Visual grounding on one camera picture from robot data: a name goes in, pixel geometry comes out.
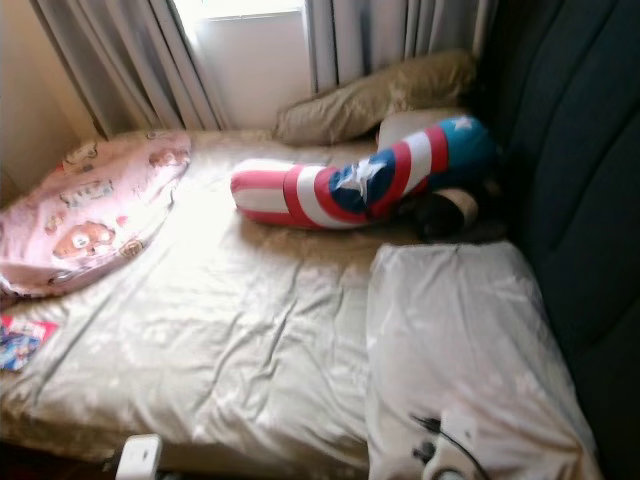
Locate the pink cartoon print blanket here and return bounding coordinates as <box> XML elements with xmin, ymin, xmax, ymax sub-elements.
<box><xmin>0</xmin><ymin>130</ymin><xmax>191</xmax><ymax>301</ymax></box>

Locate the olive floral pillow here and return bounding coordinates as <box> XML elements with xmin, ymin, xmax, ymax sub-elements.
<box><xmin>275</xmin><ymin>50</ymin><xmax>476</xmax><ymax>146</ymax></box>

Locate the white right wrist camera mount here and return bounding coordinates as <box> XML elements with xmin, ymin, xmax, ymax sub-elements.
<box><xmin>435</xmin><ymin>410</ymin><xmax>491</xmax><ymax>480</ymax></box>

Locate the dark padded headboard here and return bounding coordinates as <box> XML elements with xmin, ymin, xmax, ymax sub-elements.
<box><xmin>480</xmin><ymin>0</ymin><xmax>640</xmax><ymax>441</ymax></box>

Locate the black tan plush toy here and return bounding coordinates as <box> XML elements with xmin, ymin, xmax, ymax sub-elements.
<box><xmin>400</xmin><ymin>185</ymin><xmax>506</xmax><ymax>244</ymax></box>

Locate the bright window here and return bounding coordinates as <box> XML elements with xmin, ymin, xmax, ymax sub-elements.
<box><xmin>175</xmin><ymin>0</ymin><xmax>309</xmax><ymax>21</ymax></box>

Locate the grey curtain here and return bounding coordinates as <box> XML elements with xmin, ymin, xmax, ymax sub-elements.
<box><xmin>30</xmin><ymin>0</ymin><xmax>226</xmax><ymax>133</ymax></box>
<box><xmin>305</xmin><ymin>0</ymin><xmax>496</xmax><ymax>96</ymax></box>

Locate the beige floral bed sheet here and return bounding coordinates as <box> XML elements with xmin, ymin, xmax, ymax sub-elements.
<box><xmin>0</xmin><ymin>128</ymin><xmax>541</xmax><ymax>476</ymax></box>

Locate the plain beige pillow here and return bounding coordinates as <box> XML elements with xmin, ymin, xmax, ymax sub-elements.
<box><xmin>378</xmin><ymin>108</ymin><xmax>466</xmax><ymax>151</ymax></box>

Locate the blue red manga book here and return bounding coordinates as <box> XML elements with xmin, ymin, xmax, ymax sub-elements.
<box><xmin>0</xmin><ymin>315</ymin><xmax>59</xmax><ymax>373</ymax></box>

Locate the red white blue star bolster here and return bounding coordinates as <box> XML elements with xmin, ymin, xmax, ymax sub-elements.
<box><xmin>230</xmin><ymin>115</ymin><xmax>499</xmax><ymax>231</ymax></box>

